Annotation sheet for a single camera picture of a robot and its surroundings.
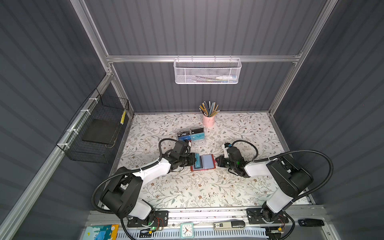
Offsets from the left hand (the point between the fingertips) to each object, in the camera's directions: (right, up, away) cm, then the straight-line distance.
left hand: (197, 159), depth 87 cm
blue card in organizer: (-8, +12, +12) cm, 18 cm away
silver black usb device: (+17, -26, -20) cm, 37 cm away
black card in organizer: (-8, +15, +12) cm, 20 cm away
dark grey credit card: (0, +16, +11) cm, 20 cm away
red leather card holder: (+7, -4, +7) cm, 10 cm away
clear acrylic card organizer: (-5, +17, +12) cm, 22 cm away
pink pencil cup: (+9, +23, +20) cm, 32 cm away
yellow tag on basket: (-42, +24, -5) cm, 48 cm away
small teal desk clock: (-5, -30, -18) cm, 35 cm away
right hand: (+13, -2, +7) cm, 15 cm away
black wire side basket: (-50, +15, -17) cm, 55 cm away
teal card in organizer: (+1, +13, +12) cm, 17 cm away
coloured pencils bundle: (+9, +31, +21) cm, 39 cm away
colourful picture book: (-43, -31, -17) cm, 55 cm away
